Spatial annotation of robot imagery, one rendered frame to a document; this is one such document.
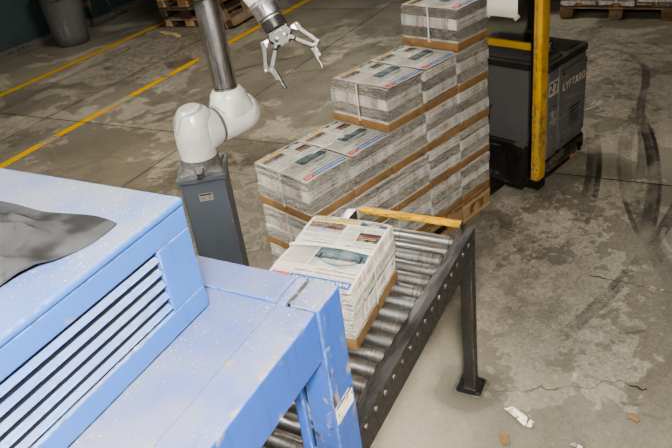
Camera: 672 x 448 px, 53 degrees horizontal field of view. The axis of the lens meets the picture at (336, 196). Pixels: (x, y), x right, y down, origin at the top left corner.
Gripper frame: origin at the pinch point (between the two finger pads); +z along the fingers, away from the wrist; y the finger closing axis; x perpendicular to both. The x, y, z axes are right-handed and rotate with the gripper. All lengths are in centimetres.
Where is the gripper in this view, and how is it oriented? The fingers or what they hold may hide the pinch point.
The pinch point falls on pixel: (302, 75)
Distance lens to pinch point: 220.5
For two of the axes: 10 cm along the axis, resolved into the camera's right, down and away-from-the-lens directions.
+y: -8.7, 4.8, 0.8
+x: -0.1, 1.3, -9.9
